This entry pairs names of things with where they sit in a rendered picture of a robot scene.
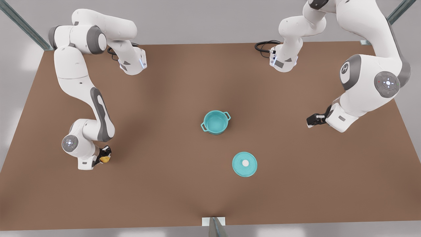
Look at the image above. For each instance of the yellow-brown potato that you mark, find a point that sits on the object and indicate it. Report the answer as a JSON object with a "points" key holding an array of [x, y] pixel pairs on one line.
{"points": [[105, 159]]}

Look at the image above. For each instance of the teal lid with white knob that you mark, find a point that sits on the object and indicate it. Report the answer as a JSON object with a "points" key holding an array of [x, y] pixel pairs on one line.
{"points": [[244, 164]]}

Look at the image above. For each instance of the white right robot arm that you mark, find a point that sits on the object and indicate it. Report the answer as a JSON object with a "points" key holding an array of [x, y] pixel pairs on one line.
{"points": [[75, 69]]}

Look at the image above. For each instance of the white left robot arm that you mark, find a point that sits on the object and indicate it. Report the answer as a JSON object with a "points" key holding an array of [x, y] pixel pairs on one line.
{"points": [[368, 79]]}

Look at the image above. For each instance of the silver frame post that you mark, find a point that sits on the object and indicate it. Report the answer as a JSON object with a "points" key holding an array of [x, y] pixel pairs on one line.
{"points": [[24, 24], [393, 16], [215, 227]]}

